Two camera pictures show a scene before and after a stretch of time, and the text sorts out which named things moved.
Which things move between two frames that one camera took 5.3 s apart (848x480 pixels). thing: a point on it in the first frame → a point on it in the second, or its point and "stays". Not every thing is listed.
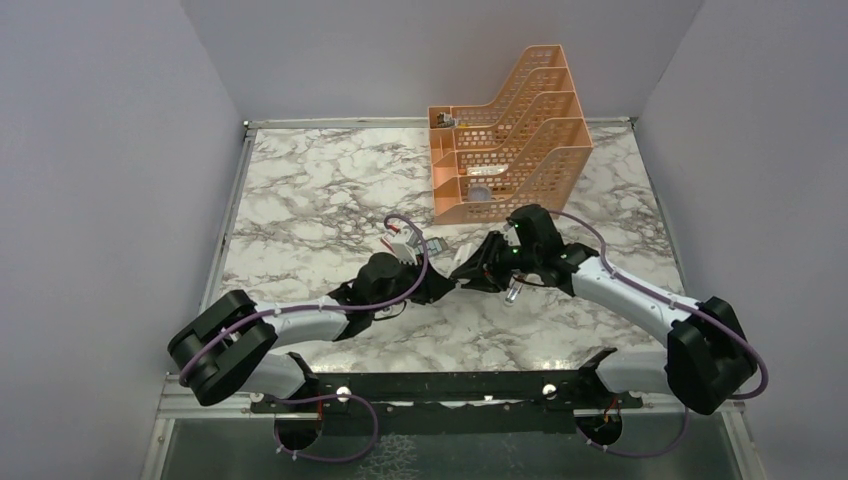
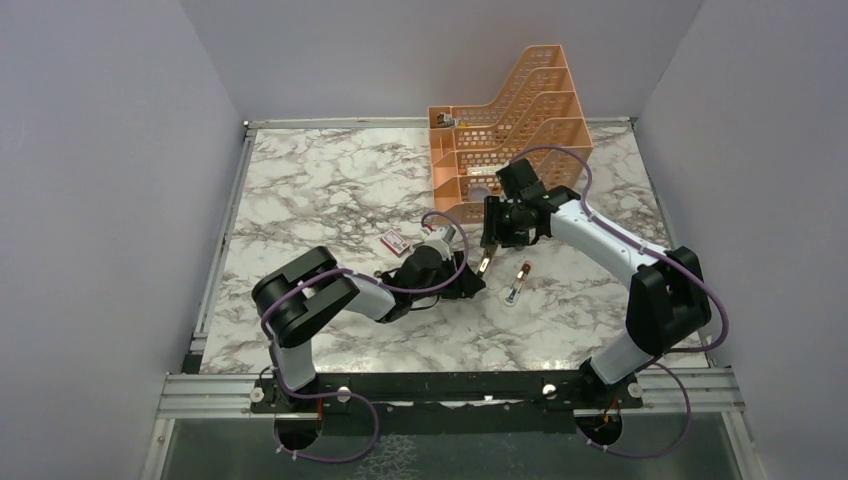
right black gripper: x=482 y=268 → x=493 y=231
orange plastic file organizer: x=530 y=145 stays
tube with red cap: x=515 y=289 stays
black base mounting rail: x=451 y=405 stays
